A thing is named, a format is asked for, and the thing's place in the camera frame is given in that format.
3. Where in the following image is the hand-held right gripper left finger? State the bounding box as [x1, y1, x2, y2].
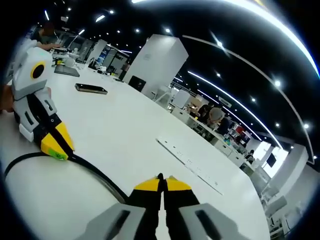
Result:
[76, 173, 165, 240]

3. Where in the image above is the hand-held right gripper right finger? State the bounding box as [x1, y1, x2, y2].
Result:
[163, 174, 248, 240]

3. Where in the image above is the black charging cable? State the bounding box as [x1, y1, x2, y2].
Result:
[3, 151, 129, 205]

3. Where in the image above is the person's left hand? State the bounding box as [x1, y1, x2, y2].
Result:
[0, 84, 16, 115]

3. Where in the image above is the dark laptop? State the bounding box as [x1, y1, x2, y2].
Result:
[53, 64, 81, 78]

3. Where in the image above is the white power strip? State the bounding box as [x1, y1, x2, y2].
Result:
[155, 136, 224, 196]

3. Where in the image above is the black smartphone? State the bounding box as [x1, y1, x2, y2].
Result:
[74, 82, 109, 96]

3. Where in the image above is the black box cabinet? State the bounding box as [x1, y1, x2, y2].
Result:
[127, 75, 148, 93]

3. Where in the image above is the brown cardboard box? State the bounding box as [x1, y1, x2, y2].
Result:
[187, 95, 204, 112]

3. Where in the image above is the white cabinet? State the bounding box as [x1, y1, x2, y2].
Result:
[171, 89, 193, 109]

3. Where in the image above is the white square pillar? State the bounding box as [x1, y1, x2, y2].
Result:
[121, 33, 190, 100]

